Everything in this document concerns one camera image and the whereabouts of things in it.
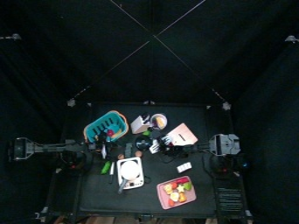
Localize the dark grey seaweed piece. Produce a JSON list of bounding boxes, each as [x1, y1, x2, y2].
[[125, 143, 135, 158]]

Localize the black round toy pan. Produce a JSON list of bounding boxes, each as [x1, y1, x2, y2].
[[134, 134, 155, 152]]

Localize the pink cutting board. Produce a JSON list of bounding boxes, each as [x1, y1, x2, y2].
[[165, 122, 201, 147]]

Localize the small white striped block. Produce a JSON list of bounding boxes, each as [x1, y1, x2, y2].
[[177, 161, 193, 174]]

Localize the white bowl with orange food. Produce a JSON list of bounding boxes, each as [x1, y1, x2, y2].
[[150, 113, 170, 130]]

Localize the teal basket with orange rim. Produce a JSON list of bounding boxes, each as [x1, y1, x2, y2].
[[83, 109, 130, 144]]

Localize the white toy knife block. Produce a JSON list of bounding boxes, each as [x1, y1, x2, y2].
[[130, 114, 153, 135]]

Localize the pink food tray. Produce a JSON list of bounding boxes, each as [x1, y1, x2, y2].
[[155, 175, 199, 211]]

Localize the toy knife with black handle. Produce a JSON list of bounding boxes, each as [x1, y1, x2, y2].
[[107, 161, 117, 186]]

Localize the white pot with grey handle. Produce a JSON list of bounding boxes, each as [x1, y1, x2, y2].
[[117, 160, 142, 194]]

